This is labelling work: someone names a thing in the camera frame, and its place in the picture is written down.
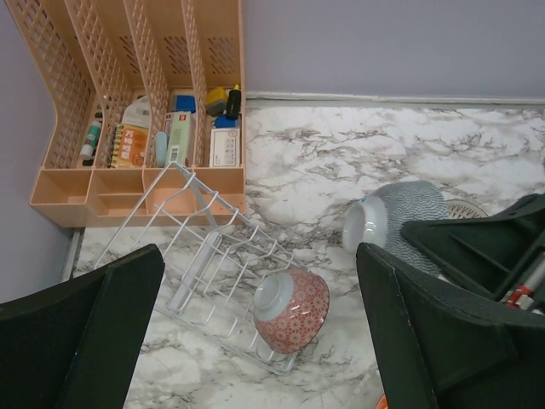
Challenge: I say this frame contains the blue wave outside bowl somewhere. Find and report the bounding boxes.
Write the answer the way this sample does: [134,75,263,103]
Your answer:
[342,180,449,277]

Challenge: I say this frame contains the white wire dish rack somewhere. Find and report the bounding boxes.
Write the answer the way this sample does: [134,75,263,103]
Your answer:
[94,164,301,376]

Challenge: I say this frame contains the black yellow marker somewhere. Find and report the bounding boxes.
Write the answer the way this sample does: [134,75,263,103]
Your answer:
[226,84,242,120]

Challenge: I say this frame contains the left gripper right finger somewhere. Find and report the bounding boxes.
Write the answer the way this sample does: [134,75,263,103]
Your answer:
[356,243,544,408]

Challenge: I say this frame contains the white paper pack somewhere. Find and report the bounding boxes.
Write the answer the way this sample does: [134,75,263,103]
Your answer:
[121,95,151,129]

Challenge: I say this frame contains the purple pattern white bowl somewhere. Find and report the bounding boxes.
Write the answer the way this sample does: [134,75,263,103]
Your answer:
[446,199,488,219]

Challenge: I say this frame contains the orange spiral notebook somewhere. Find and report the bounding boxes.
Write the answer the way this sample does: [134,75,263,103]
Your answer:
[110,124,148,169]

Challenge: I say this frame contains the blue box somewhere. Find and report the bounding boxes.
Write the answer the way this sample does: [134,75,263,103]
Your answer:
[171,95,197,113]

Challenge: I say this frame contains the red floral outside bowl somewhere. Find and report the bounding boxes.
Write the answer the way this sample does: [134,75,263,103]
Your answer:
[253,268,330,354]

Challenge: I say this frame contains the white glue bottle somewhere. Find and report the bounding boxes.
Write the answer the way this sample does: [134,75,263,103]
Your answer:
[80,121,102,160]

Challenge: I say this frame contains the light blue eraser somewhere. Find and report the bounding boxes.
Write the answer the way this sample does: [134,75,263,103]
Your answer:
[154,131,169,168]

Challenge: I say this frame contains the orange white floral bowl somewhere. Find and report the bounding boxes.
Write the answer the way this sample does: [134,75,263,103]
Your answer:
[375,395,388,409]

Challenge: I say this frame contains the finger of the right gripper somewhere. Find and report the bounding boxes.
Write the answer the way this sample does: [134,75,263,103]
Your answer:
[401,193,544,301]

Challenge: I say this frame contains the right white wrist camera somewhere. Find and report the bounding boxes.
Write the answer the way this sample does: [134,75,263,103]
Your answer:
[504,256,544,310]

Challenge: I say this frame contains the orange plastic file organizer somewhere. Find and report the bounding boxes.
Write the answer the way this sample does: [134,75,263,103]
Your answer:
[8,0,246,228]

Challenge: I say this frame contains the white label box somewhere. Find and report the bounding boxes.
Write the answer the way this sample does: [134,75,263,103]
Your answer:
[209,128,241,167]

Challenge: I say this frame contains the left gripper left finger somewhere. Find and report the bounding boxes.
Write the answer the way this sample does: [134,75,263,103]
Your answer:
[1,245,165,408]

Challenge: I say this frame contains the green white box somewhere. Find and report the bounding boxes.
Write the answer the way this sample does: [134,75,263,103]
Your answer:
[164,111,196,167]

